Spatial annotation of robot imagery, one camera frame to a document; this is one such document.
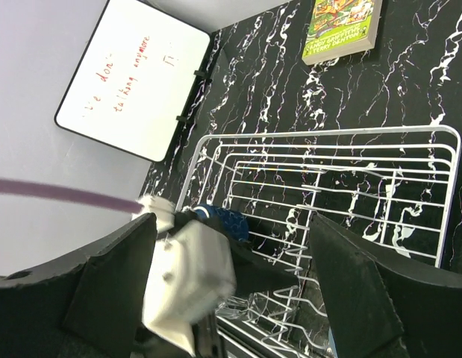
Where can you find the green paperback book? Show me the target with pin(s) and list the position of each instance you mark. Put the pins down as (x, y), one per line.
(341, 27)

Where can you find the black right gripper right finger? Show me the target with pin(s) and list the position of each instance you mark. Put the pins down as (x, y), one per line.
(382, 304)

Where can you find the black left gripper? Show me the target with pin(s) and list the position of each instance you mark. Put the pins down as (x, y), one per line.
(254, 275)

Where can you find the white wire dish rack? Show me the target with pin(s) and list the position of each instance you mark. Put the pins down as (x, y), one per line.
(392, 186)

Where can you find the dark blue ceramic mug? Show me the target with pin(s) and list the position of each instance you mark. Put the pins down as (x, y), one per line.
(234, 223)

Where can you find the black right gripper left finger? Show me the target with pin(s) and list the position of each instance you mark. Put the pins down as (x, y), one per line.
(87, 303)

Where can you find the white whiteboard with red writing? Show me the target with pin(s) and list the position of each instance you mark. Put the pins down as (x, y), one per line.
(134, 79)

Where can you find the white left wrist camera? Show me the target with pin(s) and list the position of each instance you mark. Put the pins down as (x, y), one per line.
(191, 273)

